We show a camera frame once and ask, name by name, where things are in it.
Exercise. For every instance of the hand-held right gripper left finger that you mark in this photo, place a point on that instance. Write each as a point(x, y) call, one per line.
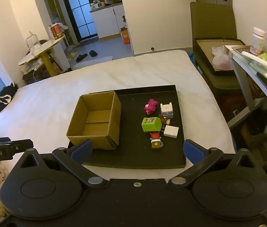
point(84, 149)

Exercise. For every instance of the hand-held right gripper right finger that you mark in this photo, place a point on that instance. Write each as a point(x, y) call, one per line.
point(193, 151)

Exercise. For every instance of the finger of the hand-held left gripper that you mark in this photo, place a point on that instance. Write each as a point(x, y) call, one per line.
point(23, 145)

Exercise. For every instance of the white power adapter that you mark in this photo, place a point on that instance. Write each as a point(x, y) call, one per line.
point(171, 131)

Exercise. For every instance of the red figurine with brown base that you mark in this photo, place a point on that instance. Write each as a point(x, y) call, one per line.
point(156, 141)

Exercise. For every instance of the brown cardboard box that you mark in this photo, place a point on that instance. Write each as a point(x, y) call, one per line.
point(115, 123)

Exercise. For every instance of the brown animal figurine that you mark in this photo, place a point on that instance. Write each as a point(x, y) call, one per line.
point(163, 119)

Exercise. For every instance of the black shallow tray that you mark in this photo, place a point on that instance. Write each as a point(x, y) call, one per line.
point(133, 153)

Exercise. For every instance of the white cube toy with ears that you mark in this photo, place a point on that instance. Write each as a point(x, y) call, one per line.
point(166, 110)

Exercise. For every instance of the green cube toy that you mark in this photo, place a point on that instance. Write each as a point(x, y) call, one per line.
point(150, 124)

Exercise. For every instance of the magenta plush dinosaur toy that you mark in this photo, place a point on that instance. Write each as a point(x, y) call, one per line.
point(150, 106)

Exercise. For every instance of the black white garment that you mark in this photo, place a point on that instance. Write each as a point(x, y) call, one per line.
point(5, 92)

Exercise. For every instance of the stack of white papers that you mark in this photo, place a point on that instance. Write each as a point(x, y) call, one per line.
point(30, 66)

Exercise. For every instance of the yellow round side table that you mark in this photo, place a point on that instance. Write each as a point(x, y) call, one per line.
point(46, 59)

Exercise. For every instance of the black slipper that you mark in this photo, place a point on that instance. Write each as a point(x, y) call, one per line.
point(93, 53)
point(81, 58)

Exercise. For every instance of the pale yellow slippers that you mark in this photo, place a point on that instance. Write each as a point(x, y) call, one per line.
point(73, 54)

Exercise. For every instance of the white plastic bag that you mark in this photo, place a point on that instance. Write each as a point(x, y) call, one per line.
point(221, 60)

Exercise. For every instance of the white shelf unit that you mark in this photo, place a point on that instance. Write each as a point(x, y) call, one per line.
point(242, 63)

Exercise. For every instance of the black shallow box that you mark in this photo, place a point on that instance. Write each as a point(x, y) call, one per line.
point(203, 49)

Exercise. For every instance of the clear water jug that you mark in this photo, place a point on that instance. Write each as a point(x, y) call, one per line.
point(33, 42)

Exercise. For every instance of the white tube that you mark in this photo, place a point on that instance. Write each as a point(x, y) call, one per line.
point(261, 60)

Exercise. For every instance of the red canister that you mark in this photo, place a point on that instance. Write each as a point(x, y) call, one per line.
point(56, 32)

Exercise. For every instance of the orange cardboard box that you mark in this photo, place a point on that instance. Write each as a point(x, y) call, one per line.
point(125, 36)

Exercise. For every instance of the pink white canister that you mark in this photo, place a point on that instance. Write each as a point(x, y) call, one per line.
point(257, 40)

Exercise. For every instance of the white kitchen cabinet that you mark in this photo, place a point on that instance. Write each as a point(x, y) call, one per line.
point(105, 20)

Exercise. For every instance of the olive green chair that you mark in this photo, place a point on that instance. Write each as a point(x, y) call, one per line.
point(212, 21)

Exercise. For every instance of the black framed glass door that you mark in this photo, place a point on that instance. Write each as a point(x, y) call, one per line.
point(81, 11)

